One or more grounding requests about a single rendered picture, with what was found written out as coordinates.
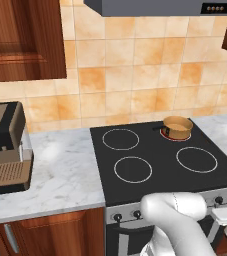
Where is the black stove with oven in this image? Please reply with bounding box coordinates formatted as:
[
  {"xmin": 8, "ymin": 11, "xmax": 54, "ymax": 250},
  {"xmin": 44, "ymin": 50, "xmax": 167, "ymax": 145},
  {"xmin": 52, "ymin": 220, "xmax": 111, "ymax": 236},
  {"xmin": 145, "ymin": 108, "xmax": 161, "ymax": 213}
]
[{"xmin": 89, "ymin": 118, "xmax": 227, "ymax": 256}]

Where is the brown wooden base cupboard door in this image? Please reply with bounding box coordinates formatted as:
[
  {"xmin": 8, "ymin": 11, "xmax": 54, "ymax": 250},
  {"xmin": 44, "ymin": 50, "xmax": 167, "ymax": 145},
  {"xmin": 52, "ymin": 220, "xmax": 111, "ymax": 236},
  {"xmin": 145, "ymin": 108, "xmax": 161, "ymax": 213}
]
[{"xmin": 0, "ymin": 207, "xmax": 106, "ymax": 256}]

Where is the grey range hood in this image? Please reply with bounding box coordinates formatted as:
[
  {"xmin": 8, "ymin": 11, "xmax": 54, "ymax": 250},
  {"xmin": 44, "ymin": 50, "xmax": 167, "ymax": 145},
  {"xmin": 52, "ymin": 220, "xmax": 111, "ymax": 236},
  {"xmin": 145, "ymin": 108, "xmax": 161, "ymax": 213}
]
[{"xmin": 83, "ymin": 0, "xmax": 227, "ymax": 18}]

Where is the black and tan coffee machine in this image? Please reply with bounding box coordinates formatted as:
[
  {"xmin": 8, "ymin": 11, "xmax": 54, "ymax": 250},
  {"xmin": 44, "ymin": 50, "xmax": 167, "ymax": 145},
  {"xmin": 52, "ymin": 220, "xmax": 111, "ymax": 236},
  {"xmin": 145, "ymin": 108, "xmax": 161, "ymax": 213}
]
[{"xmin": 0, "ymin": 101, "xmax": 35, "ymax": 197}]

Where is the copper saucepan with black handle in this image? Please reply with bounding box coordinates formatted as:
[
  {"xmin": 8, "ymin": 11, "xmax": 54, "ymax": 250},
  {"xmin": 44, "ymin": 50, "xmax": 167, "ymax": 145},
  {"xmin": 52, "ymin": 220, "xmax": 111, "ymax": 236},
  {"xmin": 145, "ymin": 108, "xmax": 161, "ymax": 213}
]
[{"xmin": 152, "ymin": 115, "xmax": 195, "ymax": 141}]

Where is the silver cupboard handle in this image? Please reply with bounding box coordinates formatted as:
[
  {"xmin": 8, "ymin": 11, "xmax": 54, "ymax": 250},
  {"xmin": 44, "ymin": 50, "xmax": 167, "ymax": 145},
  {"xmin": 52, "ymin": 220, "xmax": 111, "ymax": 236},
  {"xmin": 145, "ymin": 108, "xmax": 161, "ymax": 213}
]
[{"xmin": 3, "ymin": 223, "xmax": 20, "ymax": 255}]

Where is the brown wooden wall cupboard door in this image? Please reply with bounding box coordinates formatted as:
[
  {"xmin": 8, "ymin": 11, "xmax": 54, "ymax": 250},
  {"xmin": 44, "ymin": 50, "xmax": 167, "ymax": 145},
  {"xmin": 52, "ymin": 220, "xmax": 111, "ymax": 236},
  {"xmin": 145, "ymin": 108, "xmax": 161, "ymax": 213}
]
[{"xmin": 0, "ymin": 0, "xmax": 68, "ymax": 84}]

